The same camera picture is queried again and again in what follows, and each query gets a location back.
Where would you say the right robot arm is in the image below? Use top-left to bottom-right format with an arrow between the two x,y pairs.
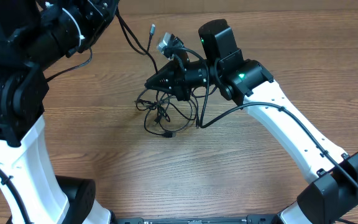
145,19 -> 358,223

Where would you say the thick black usb-c cable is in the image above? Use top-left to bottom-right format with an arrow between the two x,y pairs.
114,7 -> 204,138

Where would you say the thin black usb cable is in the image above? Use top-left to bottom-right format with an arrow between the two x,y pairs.
134,88 -> 200,133

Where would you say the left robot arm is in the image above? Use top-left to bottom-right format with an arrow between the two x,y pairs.
0,0 -> 117,223

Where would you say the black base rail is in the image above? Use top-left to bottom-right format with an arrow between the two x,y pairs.
113,214 -> 283,224

